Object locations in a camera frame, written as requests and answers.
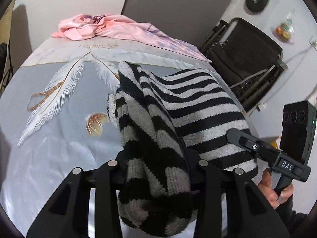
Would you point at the black bag by bed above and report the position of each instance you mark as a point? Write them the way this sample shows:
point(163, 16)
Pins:
point(3, 58)

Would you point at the black grey striped knit sweater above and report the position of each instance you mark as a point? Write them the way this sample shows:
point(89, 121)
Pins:
point(156, 116)

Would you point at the person's right hand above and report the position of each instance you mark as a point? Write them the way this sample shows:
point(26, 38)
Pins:
point(265, 186)

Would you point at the pink crumpled quilt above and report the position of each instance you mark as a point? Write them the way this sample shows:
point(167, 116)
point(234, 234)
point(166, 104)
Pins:
point(118, 26)

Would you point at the black folding chair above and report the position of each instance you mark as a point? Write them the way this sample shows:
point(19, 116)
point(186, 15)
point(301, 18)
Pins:
point(247, 59)

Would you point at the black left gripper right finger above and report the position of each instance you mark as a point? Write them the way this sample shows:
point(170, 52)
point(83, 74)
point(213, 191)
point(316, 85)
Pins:
point(249, 213)

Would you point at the grey feather print bed sheet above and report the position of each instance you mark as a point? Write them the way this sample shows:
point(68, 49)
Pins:
point(32, 169)

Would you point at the brown cardboard box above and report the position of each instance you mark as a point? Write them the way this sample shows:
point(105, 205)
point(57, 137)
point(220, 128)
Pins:
point(6, 22)

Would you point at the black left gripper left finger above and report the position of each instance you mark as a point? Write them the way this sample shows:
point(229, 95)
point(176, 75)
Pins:
point(66, 213)

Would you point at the hanging bag of snacks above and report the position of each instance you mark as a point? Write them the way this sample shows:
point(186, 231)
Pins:
point(285, 29)

